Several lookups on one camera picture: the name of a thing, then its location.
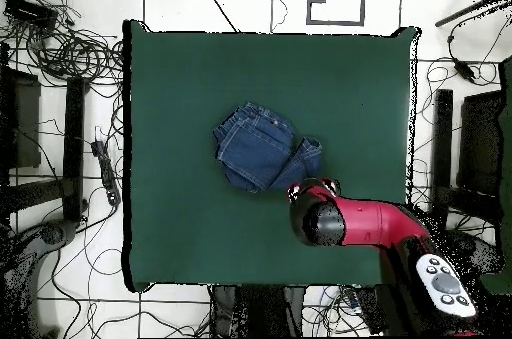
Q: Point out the black frame leg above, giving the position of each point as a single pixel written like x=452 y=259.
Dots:
x=443 y=147
x=74 y=147

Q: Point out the blue denim jeans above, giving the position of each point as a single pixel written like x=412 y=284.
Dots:
x=256 y=147

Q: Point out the black electronics box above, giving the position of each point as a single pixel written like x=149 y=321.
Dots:
x=28 y=11

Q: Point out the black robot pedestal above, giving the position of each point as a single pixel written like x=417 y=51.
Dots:
x=256 y=311

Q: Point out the black tripod pole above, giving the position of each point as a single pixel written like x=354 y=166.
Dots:
x=464 y=12

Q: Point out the black power strip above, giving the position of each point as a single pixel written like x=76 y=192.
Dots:
x=370 y=311
x=106 y=171

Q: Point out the black power adapter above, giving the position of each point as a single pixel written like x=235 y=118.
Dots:
x=464 y=69

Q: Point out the dark wheeled stand base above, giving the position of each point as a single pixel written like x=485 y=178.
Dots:
x=52 y=233
x=480 y=251

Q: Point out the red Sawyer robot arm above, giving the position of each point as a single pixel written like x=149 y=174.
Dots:
x=372 y=223

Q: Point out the dark green table cloth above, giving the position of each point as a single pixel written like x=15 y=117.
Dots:
x=340 y=95
x=507 y=155

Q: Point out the dark flat panel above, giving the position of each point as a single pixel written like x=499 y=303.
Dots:
x=26 y=123
x=480 y=139

